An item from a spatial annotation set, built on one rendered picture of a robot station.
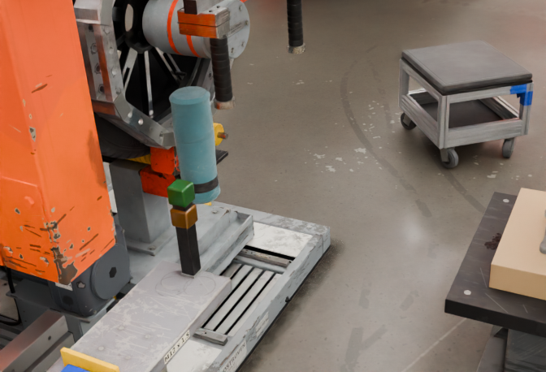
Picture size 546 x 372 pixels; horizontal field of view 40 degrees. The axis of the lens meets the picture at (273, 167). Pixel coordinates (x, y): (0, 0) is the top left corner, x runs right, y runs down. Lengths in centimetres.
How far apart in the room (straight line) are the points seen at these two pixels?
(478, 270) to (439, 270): 50
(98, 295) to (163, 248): 31
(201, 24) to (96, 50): 24
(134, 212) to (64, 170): 66
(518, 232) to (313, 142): 136
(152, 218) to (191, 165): 40
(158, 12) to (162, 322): 68
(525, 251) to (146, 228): 96
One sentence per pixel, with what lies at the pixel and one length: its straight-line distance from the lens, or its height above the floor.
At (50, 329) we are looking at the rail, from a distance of 161.
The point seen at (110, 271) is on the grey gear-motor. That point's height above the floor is 33.
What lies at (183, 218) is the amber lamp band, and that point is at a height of 60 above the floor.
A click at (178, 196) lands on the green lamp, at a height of 65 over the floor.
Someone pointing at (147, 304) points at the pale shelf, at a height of 45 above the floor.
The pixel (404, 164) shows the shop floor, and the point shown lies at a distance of 286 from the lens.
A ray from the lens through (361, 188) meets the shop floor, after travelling 270.
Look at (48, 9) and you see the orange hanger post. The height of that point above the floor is 102.
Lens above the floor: 137
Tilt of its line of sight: 29 degrees down
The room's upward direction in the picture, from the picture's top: 4 degrees counter-clockwise
